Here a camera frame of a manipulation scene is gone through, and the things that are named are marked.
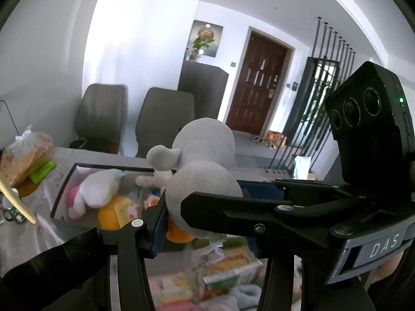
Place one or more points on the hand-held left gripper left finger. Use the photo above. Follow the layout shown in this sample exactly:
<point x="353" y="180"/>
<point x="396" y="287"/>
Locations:
<point x="159" y="233"/>

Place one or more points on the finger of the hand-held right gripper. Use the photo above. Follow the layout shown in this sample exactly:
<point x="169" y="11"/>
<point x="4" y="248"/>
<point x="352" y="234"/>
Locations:
<point x="246" y="217"/>
<point x="262" y="191"/>

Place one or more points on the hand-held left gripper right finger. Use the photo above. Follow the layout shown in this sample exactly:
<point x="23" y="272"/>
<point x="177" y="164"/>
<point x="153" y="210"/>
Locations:
<point x="253" y="246"/>

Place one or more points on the grey elephant plush toy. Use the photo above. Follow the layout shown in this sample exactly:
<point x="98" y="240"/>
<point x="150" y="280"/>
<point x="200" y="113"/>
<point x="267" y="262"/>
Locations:
<point x="204" y="142"/>

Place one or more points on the person's right hand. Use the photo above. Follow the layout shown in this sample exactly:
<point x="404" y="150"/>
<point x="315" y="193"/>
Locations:
<point x="387" y="267"/>

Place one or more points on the yellow green snack packet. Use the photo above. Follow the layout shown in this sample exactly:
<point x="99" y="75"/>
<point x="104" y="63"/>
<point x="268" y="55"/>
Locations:
<point x="233" y="265"/>

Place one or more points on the white tissue bag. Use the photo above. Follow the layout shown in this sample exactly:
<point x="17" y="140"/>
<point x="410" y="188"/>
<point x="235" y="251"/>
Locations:
<point x="302" y="167"/>

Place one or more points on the pair of white slippers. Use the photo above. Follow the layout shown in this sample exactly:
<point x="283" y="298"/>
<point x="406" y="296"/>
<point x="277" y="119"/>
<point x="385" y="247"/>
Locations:
<point x="257" y="140"/>
<point x="269" y="143"/>

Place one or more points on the orange yellow plush toy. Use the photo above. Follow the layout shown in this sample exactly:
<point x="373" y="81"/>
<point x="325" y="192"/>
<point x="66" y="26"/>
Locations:
<point x="108" y="215"/>

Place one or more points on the orange box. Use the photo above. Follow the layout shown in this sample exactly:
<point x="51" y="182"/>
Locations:
<point x="277" y="138"/>

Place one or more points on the pink yellow packet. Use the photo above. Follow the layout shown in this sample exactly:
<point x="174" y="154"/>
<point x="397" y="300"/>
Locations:
<point x="168" y="288"/>

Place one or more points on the pink pouch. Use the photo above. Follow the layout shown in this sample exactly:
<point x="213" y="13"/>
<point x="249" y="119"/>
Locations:
<point x="181" y="306"/>

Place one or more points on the white pink plush toy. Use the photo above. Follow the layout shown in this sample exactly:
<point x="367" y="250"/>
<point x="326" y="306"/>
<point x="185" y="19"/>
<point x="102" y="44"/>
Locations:
<point x="97" y="188"/>

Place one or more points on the black framed glass door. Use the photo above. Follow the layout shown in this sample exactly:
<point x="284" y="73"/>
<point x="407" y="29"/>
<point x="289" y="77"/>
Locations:
<point x="300" y="90"/>

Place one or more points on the brown wooden door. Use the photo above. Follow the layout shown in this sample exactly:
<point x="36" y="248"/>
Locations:
<point x="256" y="87"/>

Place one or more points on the black slatted room divider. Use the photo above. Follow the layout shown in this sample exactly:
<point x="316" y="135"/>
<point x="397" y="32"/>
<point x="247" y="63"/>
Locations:
<point x="316" y="37"/>

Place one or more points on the black bag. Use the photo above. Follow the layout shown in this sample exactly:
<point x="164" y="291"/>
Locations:
<point x="94" y="144"/>

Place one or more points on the grey chair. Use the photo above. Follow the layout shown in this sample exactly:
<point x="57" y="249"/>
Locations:
<point x="165" y="120"/>
<point x="100" y="113"/>

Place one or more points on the black plastic sheet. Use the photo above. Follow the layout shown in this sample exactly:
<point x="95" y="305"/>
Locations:
<point x="48" y="275"/>

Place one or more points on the dark cabinet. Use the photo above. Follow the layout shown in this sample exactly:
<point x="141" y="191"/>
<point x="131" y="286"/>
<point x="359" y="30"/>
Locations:
<point x="204" y="87"/>

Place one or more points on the orange mat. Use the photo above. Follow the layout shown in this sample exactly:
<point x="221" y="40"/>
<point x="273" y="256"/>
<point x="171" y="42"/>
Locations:
<point x="27" y="189"/>

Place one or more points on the pale yellow curved strip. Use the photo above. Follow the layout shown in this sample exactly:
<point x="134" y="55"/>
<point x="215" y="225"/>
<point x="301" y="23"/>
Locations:
<point x="19" y="205"/>

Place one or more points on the green patterned mug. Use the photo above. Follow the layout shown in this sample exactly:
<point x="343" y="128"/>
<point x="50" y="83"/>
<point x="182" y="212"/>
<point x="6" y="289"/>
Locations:
<point x="13" y="215"/>

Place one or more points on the clear bag tan contents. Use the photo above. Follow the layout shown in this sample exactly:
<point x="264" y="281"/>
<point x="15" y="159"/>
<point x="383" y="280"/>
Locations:
<point x="26" y="158"/>

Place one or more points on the green potted plant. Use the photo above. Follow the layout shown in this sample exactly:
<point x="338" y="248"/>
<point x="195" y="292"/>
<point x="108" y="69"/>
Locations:
<point x="199" y="43"/>

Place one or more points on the dark wall panel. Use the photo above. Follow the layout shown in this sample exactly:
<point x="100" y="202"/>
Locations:
<point x="294" y="86"/>

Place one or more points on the framed wall picture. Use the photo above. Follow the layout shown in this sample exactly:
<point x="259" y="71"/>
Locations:
<point x="214" y="44"/>

